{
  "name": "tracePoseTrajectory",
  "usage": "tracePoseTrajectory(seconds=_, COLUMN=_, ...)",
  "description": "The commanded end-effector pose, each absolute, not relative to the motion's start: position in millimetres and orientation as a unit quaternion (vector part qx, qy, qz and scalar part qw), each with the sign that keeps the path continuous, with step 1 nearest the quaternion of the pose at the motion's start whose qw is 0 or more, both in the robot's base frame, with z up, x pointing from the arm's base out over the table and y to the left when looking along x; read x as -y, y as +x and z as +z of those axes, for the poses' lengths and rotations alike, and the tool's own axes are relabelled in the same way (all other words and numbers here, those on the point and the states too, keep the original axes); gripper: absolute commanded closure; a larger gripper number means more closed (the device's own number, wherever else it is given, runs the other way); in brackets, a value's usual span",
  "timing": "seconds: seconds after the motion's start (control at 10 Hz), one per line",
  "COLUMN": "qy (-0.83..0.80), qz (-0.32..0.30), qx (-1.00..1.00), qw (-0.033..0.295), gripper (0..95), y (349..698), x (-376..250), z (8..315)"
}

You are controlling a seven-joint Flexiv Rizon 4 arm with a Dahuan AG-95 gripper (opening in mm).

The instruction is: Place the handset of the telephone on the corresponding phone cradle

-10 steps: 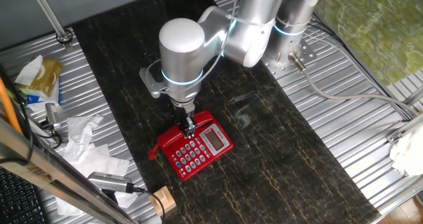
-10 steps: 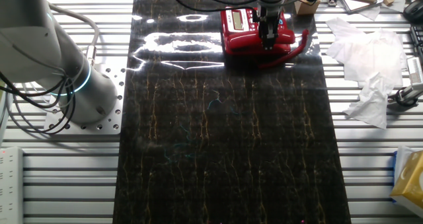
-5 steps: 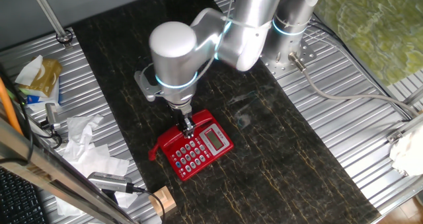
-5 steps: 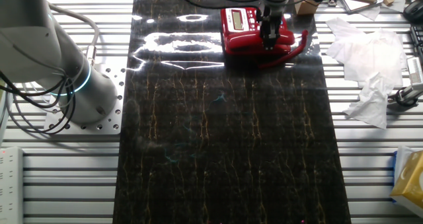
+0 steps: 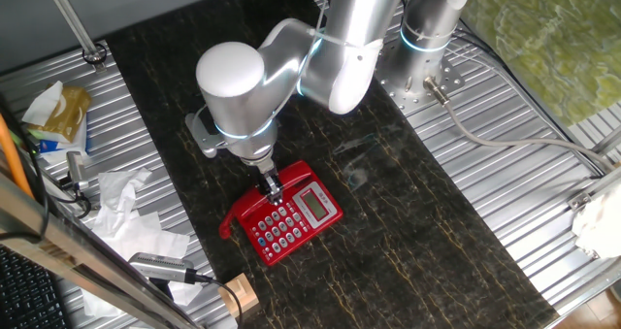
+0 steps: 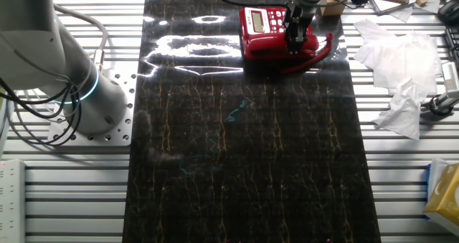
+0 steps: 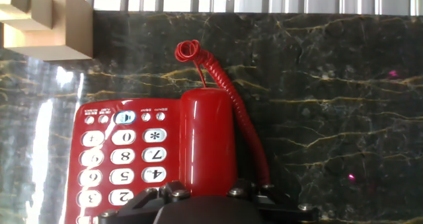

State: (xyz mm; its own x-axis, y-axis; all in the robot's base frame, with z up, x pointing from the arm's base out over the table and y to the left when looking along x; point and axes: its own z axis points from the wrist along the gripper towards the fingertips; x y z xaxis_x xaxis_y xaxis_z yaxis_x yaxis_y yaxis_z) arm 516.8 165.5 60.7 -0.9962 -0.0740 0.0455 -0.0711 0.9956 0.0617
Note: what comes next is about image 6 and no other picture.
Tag white power strip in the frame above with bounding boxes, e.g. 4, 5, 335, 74
0, 159, 27, 243

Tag black keyboard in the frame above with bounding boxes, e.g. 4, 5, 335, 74
444, 26, 459, 67

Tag silver ribbed camera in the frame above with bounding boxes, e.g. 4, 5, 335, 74
441, 61, 459, 92

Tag blue white tissue pack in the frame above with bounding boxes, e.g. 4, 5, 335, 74
425, 158, 450, 219

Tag black marble pattern mat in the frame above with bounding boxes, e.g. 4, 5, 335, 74
121, 0, 382, 243

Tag small silver camera device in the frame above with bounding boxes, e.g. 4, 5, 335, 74
420, 90, 459, 118

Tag metal tray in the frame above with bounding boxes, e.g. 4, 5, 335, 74
365, 0, 417, 15

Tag yellow tissue box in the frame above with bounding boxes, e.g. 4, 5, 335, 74
422, 163, 459, 227

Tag black cable bundle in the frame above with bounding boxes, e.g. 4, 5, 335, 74
0, 77, 82, 147

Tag black computer mouse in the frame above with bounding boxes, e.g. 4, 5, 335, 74
436, 0, 459, 26

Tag crumpled white tissue paper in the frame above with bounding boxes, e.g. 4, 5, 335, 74
353, 19, 443, 141

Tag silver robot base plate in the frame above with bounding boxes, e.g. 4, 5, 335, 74
47, 62, 138, 147

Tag red telephone handset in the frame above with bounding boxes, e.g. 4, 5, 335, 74
246, 34, 320, 56

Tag red telephone base with keypad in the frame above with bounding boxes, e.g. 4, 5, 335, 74
239, 6, 318, 61

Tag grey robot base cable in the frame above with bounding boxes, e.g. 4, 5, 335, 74
53, 4, 109, 74

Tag wooden block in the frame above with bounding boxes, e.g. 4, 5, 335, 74
318, 0, 349, 17

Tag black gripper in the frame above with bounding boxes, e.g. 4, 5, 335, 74
283, 1, 316, 56

